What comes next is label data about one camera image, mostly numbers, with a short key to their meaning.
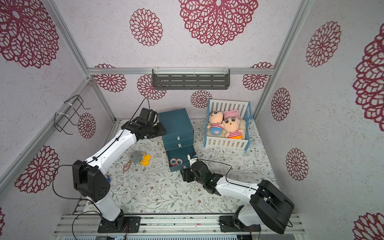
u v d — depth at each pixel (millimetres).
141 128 600
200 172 641
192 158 745
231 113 1068
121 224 682
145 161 968
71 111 799
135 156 904
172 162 950
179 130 868
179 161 947
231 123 973
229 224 730
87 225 758
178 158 947
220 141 980
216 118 1027
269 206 424
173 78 947
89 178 447
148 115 651
